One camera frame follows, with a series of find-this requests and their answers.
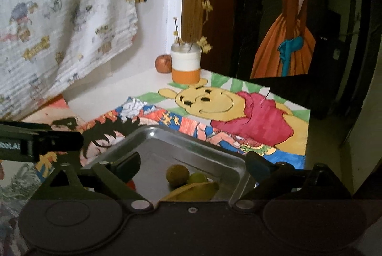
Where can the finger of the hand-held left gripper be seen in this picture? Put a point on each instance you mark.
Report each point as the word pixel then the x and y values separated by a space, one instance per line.
pixel 59 144

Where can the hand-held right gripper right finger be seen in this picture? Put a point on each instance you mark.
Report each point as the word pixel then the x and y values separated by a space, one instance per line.
pixel 256 165

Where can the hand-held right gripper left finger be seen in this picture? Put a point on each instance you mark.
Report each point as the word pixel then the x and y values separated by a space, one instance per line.
pixel 128 162

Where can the metal tray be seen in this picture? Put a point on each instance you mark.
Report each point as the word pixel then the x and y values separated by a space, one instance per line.
pixel 167 148

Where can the small round brown fruit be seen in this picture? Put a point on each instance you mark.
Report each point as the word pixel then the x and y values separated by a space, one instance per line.
pixel 177 175

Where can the green grape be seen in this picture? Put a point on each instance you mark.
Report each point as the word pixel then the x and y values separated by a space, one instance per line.
pixel 198 178

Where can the yellow banana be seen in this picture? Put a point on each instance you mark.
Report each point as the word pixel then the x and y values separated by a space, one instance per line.
pixel 194 192

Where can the small red fruit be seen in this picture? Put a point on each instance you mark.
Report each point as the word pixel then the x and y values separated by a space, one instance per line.
pixel 131 185

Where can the grey green drawing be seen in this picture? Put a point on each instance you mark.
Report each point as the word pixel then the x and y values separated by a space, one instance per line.
pixel 15 184

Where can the orange cartoon child drawing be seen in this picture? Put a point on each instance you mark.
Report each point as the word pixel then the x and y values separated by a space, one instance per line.
pixel 59 107

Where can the yellow bear drawing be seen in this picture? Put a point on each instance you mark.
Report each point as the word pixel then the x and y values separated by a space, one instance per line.
pixel 268 121

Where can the red apple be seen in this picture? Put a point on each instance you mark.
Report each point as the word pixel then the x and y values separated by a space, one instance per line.
pixel 162 63

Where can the white printed cloth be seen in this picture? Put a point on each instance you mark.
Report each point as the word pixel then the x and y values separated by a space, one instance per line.
pixel 59 35

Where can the white and orange jar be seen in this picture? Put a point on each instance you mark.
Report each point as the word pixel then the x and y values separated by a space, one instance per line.
pixel 185 65

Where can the dark painting with orange dress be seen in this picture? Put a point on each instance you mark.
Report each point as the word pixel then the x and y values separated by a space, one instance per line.
pixel 292 44

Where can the dried yellow flower branch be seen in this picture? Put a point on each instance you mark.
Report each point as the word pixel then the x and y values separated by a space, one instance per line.
pixel 204 44

